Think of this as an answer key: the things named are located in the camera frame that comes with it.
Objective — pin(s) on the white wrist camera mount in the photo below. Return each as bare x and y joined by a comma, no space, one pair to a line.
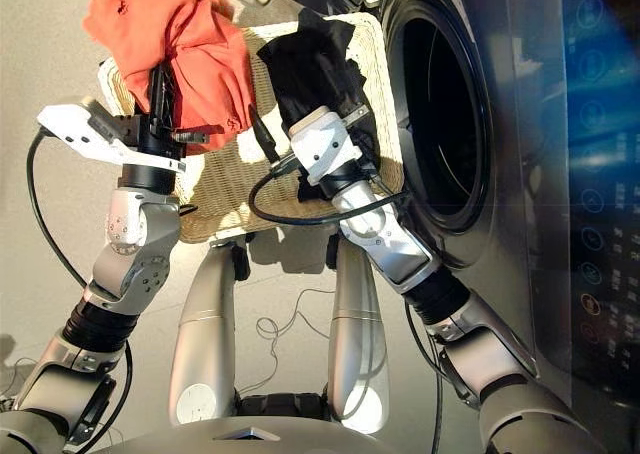
325,149
75,124

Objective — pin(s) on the silver robot leg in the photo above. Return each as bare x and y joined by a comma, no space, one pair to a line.
205,349
357,349

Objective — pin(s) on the orange red garment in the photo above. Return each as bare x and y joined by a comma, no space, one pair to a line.
200,74

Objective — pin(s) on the grey washing machine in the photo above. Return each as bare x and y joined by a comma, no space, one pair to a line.
525,174

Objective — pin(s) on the silver robot torso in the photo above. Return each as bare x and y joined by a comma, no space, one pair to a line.
175,439

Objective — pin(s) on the black garment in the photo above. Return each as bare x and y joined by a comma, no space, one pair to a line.
315,74

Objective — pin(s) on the pale woven laundry basket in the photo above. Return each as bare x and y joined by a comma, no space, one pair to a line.
225,194

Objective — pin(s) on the black robot waist joint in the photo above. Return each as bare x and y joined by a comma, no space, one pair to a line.
285,405

